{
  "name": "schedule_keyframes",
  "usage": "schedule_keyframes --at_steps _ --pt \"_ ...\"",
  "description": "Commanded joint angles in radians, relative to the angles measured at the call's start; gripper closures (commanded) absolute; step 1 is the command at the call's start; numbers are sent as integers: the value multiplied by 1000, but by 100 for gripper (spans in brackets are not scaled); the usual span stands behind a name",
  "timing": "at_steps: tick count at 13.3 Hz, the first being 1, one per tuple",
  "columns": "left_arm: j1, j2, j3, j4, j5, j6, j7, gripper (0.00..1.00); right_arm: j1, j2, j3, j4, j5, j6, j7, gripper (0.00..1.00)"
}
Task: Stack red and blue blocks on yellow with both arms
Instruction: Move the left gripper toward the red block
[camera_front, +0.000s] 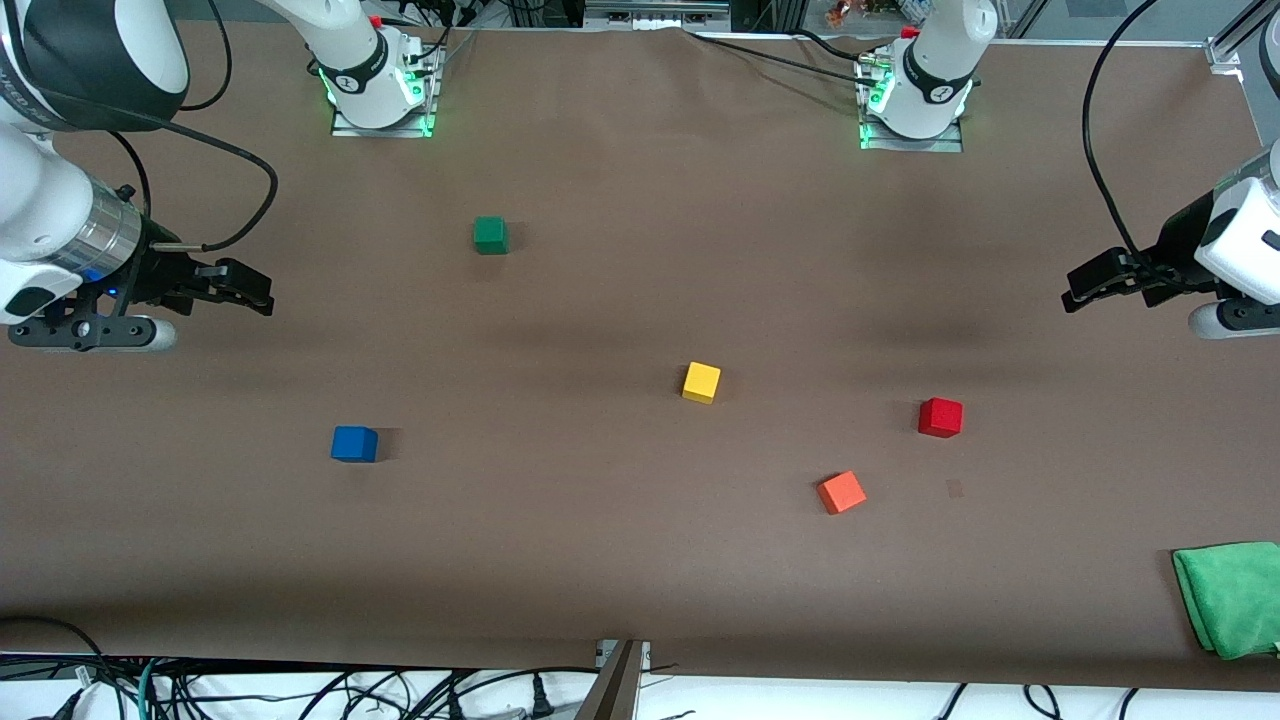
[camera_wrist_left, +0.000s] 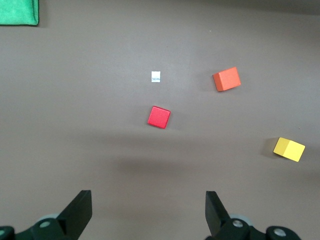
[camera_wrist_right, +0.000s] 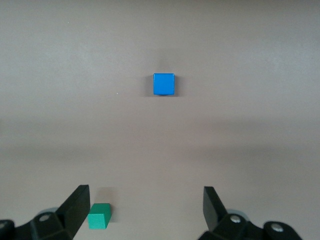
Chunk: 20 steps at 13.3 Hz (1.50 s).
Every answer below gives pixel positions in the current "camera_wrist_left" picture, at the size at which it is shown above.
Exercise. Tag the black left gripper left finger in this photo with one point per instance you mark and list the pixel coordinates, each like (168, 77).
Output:
(75, 220)

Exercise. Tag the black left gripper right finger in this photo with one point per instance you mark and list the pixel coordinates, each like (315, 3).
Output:
(217, 220)

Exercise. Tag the red wooden block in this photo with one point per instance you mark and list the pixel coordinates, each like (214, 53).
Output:
(159, 117)

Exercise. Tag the yellow wooden block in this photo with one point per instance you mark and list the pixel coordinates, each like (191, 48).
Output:
(290, 150)

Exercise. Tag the orange wooden block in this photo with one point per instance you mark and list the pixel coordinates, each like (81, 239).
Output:
(227, 78)

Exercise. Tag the small white paper label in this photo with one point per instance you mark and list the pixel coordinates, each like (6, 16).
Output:
(155, 76)

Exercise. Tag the green cloth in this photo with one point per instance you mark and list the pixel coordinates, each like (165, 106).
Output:
(17, 12)

